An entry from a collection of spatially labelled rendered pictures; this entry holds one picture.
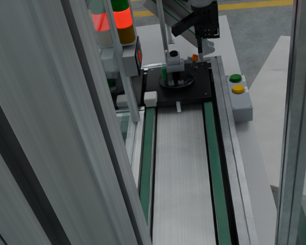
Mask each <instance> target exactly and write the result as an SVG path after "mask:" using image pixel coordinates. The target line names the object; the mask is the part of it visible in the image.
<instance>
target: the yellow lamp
mask: <svg viewBox="0 0 306 245"><path fill-rule="evenodd" d="M117 31H118V35H119V40H120V43H121V44H129V43H132V42H134V41H135V39H136V37H135V32H134V27H133V24H132V25H131V26H129V27H127V28H117Z"/></svg>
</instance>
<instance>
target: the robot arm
mask: <svg viewBox="0 0 306 245"><path fill-rule="evenodd" d="M189 2H190V5H191V10H192V11H194V12H192V13H191V14H189V15H188V16H187V17H185V18H184V19H182V20H181V21H179V22H178V23H176V24H174V25H173V26H172V27H171V33H172V34H173V35H174V36H175V37H177V36H179V35H180V34H181V33H183V32H184V31H186V30H187V29H189V28H190V27H191V26H193V25H194V28H195V37H196V39H197V46H198V56H199V58H200V60H201V61H203V56H205V55H207V54H210V53H213V52H214V51H215V48H214V42H212V41H208V39H210V38H213V39H215V38H220V28H219V17H218V4H217V0H189ZM218 32H219V34H218ZM217 34H218V35H217Z"/></svg>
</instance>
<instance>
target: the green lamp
mask: <svg viewBox="0 0 306 245"><path fill-rule="evenodd" d="M110 1H111V5H112V9H113V11H114V12H121V11H124V10H126V9H128V8H129V3H128V0H110Z"/></svg>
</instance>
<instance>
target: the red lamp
mask: <svg viewBox="0 0 306 245"><path fill-rule="evenodd" d="M113 14H114V18H115V22H116V26H117V28H127V27H129V26H131V25H132V23H133V22H132V17H131V13H130V8H128V9H126V10H124V11H121V12H113Z"/></svg>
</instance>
